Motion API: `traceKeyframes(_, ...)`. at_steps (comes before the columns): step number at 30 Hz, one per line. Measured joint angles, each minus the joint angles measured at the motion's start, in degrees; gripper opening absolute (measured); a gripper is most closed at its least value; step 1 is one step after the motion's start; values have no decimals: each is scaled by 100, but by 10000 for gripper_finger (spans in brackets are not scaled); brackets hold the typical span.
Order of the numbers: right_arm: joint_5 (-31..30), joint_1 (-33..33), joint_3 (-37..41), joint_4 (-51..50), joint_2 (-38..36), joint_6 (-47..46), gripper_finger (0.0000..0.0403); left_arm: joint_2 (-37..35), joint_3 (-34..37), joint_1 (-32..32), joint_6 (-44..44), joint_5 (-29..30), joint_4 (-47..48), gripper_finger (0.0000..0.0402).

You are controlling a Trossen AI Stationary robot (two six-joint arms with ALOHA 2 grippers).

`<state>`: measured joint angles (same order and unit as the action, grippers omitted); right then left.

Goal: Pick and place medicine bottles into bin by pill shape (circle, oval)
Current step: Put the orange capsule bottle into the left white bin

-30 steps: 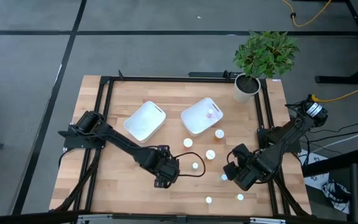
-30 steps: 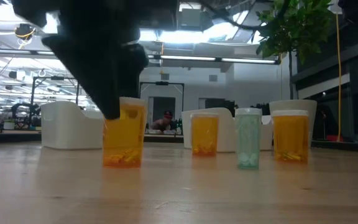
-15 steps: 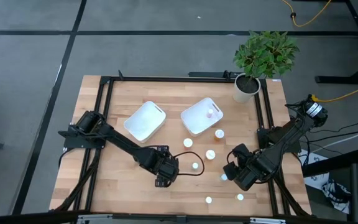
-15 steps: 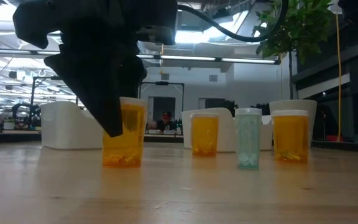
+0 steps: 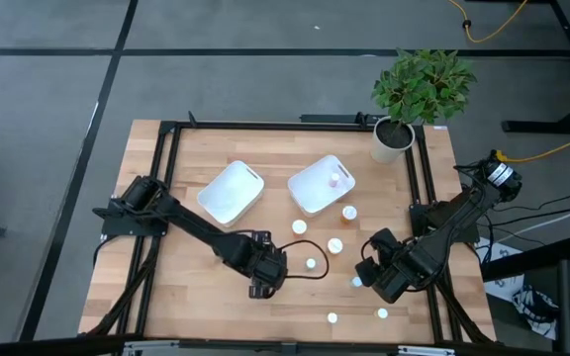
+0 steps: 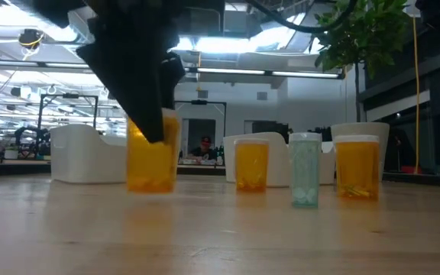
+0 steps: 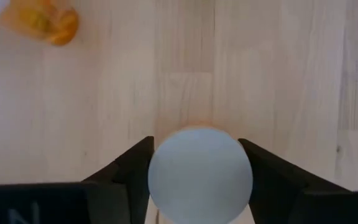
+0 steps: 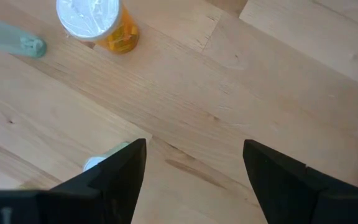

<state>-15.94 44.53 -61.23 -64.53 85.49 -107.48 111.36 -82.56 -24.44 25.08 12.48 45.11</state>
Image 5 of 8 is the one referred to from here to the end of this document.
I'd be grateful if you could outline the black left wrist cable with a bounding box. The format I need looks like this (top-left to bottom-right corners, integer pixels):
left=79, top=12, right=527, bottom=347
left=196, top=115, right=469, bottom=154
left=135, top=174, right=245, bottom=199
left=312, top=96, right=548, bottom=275
left=274, top=238, right=331, bottom=281

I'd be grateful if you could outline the black rig beam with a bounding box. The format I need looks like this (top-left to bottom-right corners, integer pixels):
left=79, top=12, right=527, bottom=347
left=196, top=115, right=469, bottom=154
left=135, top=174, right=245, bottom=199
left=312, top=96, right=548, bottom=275
left=0, top=333, right=570, bottom=356

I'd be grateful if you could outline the black desk leg frame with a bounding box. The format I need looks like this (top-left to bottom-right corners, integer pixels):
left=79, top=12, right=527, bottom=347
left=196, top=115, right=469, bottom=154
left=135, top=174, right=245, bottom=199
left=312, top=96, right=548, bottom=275
left=501, top=0, right=570, bottom=134

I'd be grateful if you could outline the silver metal bracket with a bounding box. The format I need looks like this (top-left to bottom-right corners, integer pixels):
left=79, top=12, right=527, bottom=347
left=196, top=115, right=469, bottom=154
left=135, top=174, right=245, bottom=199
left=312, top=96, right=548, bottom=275
left=396, top=344, right=457, bottom=356
left=121, top=338, right=181, bottom=356

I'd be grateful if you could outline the black desk crossbar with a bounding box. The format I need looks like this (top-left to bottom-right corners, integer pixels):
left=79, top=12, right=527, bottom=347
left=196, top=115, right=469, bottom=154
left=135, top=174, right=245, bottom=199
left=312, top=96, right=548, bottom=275
left=480, top=235, right=570, bottom=283

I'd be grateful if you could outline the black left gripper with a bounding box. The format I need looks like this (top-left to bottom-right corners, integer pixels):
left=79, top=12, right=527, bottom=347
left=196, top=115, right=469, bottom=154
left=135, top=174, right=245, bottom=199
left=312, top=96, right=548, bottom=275
left=218, top=229, right=289, bottom=300

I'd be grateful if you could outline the black aluminium table frame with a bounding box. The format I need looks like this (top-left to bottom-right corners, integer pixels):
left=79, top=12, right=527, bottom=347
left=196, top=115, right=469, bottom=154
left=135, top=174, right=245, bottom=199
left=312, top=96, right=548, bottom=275
left=114, top=118, right=467, bottom=345

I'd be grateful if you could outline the black white patterned bag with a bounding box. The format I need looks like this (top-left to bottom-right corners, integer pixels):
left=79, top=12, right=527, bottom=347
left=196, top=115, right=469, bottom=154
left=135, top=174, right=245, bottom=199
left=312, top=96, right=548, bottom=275
left=511, top=284, right=562, bottom=341

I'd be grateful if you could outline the white plastic bin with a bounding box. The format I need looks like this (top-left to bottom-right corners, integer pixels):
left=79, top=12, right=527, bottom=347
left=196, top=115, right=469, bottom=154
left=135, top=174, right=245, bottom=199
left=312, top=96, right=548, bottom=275
left=287, top=154, right=357, bottom=220
left=196, top=159, right=266, bottom=228

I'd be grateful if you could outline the yellow extension cord with plug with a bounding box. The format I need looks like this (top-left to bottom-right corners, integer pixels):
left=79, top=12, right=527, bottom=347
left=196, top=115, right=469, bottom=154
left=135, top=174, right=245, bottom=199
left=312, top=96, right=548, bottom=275
left=494, top=124, right=570, bottom=165

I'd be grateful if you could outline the green plant in white pot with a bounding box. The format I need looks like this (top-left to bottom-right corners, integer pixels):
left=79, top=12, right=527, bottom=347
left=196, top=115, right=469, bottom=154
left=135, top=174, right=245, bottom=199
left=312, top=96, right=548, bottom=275
left=369, top=47, right=478, bottom=165

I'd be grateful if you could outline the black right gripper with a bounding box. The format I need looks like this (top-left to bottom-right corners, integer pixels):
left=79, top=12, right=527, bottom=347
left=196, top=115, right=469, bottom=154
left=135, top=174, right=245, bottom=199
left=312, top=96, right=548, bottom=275
left=354, top=229, right=434, bottom=305

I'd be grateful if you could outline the white printed paper sheet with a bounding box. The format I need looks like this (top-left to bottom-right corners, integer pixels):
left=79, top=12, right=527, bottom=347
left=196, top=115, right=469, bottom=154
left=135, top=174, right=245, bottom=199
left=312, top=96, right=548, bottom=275
left=480, top=239, right=526, bottom=304

